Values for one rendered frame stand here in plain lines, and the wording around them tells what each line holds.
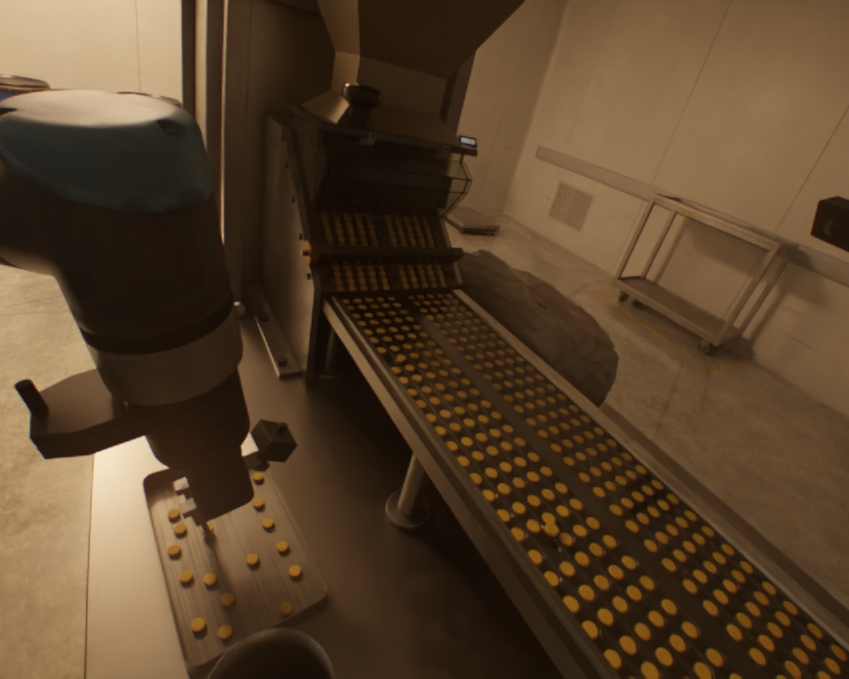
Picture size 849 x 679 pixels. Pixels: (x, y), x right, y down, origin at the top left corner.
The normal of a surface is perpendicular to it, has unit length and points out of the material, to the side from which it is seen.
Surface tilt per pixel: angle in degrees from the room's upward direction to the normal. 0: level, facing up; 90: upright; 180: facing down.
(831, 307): 90
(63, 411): 9
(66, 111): 7
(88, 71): 90
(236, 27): 90
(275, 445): 90
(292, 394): 0
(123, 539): 0
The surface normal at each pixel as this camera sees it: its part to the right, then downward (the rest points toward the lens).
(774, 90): -0.83, 0.09
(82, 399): 0.11, -0.81
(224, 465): 0.57, 0.66
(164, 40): 0.52, 0.53
